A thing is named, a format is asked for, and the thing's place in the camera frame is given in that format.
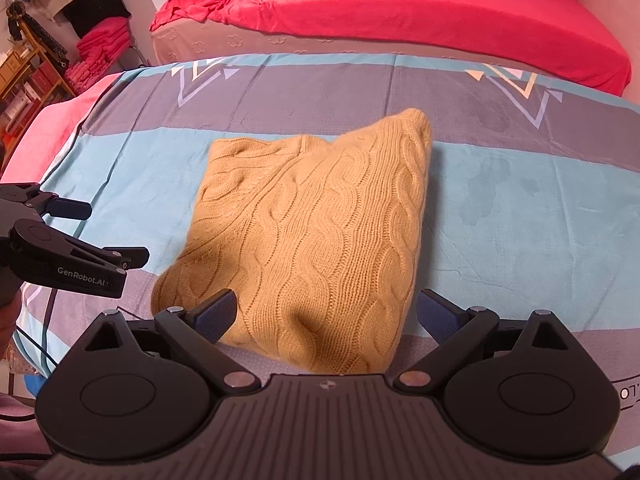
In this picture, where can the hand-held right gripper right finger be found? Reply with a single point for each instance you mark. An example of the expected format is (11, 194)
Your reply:
(440, 316)

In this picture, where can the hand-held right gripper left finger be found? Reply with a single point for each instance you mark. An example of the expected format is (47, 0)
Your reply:
(217, 316)

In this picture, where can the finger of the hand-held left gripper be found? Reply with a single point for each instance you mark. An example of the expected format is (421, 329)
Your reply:
(70, 207)
(127, 257)

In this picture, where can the pile of red folded clothes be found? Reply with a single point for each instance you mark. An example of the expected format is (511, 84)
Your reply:
(100, 55)

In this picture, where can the pink sheet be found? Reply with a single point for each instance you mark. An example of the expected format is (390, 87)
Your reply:
(50, 120)

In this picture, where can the teal grey printed blanket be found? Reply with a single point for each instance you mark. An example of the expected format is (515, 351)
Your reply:
(500, 200)

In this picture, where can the wooden shelf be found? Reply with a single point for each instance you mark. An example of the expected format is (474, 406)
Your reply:
(30, 80)

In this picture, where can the beige embossed mattress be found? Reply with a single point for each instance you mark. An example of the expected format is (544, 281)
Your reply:
(225, 42)

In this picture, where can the red bed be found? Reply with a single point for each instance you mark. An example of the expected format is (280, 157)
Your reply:
(400, 5)

